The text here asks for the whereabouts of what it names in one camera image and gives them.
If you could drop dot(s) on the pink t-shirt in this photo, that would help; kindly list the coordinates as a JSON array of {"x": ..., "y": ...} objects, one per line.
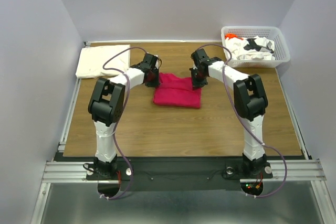
[{"x": 175, "y": 91}]

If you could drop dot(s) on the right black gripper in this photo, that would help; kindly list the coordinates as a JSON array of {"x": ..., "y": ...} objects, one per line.
[{"x": 196, "y": 84}]

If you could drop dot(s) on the white crumpled shirt in basket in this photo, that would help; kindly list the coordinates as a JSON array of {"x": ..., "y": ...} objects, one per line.
[{"x": 236, "y": 48}]

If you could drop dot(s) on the folded white t-shirt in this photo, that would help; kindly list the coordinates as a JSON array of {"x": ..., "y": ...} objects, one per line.
[{"x": 91, "y": 61}]

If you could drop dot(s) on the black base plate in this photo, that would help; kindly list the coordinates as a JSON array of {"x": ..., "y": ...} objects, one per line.
[{"x": 180, "y": 173}]

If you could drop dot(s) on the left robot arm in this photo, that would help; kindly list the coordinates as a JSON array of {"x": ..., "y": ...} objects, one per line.
[{"x": 106, "y": 107}]

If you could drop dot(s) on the aluminium frame rail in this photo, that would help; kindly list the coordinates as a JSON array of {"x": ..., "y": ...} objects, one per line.
[{"x": 297, "y": 170}]

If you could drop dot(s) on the orange garment in basket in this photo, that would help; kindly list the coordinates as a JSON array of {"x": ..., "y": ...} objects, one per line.
[{"x": 230, "y": 36}]

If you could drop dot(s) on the black white garment in basket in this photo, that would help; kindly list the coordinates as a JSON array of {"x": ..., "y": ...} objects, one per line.
[{"x": 252, "y": 45}]

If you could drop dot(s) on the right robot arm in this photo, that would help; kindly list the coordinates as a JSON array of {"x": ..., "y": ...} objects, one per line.
[{"x": 249, "y": 102}]

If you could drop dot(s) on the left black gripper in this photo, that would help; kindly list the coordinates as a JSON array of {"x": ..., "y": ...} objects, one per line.
[{"x": 156, "y": 83}]

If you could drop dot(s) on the white plastic basket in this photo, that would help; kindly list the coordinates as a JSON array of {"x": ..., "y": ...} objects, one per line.
[{"x": 281, "y": 54}]

